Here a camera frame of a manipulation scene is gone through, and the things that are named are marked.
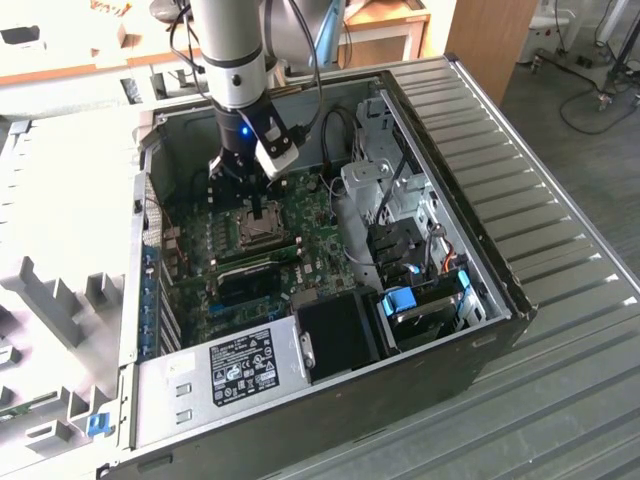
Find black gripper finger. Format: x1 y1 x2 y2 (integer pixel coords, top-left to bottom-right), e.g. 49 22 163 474
251 174 265 221

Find metal socket cover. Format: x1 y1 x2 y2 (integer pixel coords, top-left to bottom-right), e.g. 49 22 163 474
237 202 294 250

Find green RAM stick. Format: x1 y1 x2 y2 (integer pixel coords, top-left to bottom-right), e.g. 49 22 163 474
0 392 60 424
213 243 304 267

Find green motherboard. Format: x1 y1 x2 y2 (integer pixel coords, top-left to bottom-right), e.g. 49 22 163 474
162 169 364 349

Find silver heat sink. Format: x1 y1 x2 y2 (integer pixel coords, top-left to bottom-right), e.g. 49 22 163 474
291 288 320 310

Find metal drive cage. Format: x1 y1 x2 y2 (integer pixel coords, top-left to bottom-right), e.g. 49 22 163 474
357 94 436 236

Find black round base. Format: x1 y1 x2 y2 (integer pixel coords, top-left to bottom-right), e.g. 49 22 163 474
148 0 192 22

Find black plastic disk bay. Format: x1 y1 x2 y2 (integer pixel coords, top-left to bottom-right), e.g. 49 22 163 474
366 217 429 291

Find black fan shroud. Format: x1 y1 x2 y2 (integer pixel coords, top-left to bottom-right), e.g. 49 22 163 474
294 291 387 375

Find cardboard box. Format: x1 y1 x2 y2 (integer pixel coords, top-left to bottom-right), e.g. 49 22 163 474
88 0 134 57

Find hard disk in blue carrier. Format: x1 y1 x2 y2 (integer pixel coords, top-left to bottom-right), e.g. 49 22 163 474
378 272 474 352

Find wooden side table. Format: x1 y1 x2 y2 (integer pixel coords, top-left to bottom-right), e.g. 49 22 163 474
342 0 432 71

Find desk with wooden edge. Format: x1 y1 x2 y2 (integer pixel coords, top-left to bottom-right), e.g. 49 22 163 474
0 0 201 89

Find silver power supply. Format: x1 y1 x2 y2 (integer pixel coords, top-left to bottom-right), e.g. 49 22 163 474
133 313 315 450

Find black desk device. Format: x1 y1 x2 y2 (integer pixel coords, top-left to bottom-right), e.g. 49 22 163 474
0 23 42 47

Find black PC case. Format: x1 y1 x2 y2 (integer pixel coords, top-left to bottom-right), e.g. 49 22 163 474
94 53 539 480

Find wooden cabinet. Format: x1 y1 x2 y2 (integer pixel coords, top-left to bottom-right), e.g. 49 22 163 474
443 0 540 107

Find blue plastic latch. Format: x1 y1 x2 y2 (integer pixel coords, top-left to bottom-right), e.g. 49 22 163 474
85 410 112 438

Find white wheeled equipment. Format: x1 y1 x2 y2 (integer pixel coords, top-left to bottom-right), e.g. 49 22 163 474
517 0 574 74

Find black wheeled stand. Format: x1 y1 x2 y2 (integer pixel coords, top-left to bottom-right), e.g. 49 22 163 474
594 0 640 114

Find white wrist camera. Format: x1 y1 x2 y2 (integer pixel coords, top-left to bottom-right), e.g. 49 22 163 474
253 117 301 181

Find black camera cable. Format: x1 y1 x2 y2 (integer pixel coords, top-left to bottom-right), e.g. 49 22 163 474
289 0 324 144

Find black round cable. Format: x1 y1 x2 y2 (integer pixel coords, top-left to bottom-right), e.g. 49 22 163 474
321 106 362 169

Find silver metal bracket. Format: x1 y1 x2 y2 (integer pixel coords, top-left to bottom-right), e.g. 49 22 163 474
340 157 396 201

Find flat ribbon cable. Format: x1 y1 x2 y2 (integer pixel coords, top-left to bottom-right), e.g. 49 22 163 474
377 153 409 221

